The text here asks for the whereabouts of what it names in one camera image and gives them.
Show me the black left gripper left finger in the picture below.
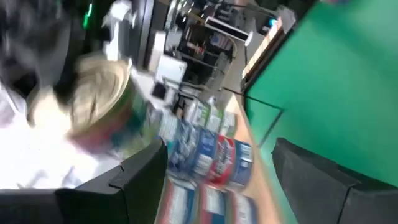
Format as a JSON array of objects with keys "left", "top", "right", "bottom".
[{"left": 0, "top": 138, "right": 169, "bottom": 224}]

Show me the pale lid tuna can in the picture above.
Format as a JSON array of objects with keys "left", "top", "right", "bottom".
[{"left": 65, "top": 52, "right": 137, "bottom": 147}]

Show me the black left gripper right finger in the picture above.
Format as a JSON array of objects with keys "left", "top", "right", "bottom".
[{"left": 271, "top": 137, "right": 398, "bottom": 224}]

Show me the green table mat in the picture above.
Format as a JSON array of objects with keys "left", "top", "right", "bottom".
[{"left": 244, "top": 0, "right": 398, "bottom": 224}]

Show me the wooden shelf with black legs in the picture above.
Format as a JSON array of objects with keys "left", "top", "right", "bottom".
[{"left": 222, "top": 93, "right": 284, "bottom": 224}]

